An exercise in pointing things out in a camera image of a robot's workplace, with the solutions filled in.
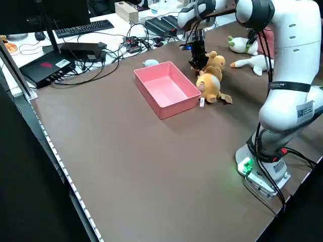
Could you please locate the grey usb hub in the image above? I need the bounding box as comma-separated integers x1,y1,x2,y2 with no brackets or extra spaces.
123,36,142,53

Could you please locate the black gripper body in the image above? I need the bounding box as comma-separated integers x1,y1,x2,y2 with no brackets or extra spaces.
190,40,206,62

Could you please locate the black desk cable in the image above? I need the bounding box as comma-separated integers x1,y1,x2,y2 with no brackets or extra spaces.
51,47,121,87

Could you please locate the black power brick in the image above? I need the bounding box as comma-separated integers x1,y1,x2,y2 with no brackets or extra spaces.
145,17,177,37
161,15,180,30

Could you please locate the orange plush doll white band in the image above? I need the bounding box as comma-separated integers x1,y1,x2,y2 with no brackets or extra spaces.
196,67,234,108

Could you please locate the pink plastic box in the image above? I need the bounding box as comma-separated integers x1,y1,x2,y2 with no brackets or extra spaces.
262,29,275,47
133,61,202,120

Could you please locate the light wooden box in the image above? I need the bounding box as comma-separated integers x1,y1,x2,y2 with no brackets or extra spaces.
115,1,139,23

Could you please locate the black keyboard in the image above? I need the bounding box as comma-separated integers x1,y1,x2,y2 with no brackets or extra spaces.
54,19,115,39

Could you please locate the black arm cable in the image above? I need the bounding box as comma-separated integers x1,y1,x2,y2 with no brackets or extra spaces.
249,27,276,85

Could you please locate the white goose plush doll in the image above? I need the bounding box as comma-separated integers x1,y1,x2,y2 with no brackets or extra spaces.
230,54,275,76

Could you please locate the black box red logo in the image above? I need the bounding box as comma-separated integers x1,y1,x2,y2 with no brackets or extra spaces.
19,45,76,89

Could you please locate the black base cable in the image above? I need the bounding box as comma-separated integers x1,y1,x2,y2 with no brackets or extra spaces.
254,122,317,209

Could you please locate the orange round object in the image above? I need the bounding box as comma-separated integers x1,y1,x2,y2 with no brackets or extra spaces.
4,42,20,53

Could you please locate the aluminium frame post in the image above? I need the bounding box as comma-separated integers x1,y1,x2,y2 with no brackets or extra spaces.
0,40,38,100

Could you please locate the white plush doll green scarf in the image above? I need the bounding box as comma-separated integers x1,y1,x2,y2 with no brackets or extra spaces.
227,35,259,55

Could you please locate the black dock device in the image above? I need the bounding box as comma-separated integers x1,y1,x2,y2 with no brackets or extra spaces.
60,42,108,63

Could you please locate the black computer monitor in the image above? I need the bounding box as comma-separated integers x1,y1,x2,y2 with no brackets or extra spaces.
0,0,91,55

